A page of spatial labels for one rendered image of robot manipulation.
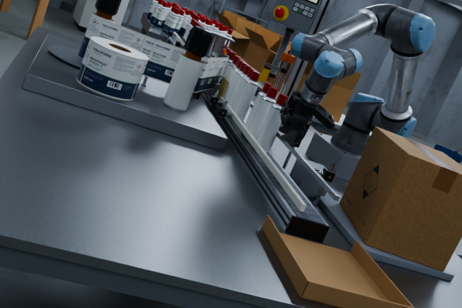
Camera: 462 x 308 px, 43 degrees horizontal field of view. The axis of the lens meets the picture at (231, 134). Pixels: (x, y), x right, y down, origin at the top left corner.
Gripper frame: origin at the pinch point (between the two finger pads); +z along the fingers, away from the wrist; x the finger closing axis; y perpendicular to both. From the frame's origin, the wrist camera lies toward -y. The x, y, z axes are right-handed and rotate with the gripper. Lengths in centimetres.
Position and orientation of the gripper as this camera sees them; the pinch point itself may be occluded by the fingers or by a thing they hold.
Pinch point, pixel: (291, 143)
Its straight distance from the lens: 188.8
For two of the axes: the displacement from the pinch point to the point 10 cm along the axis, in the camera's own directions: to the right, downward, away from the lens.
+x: 0.5, 7.1, -7.0
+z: -3.2, 6.8, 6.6
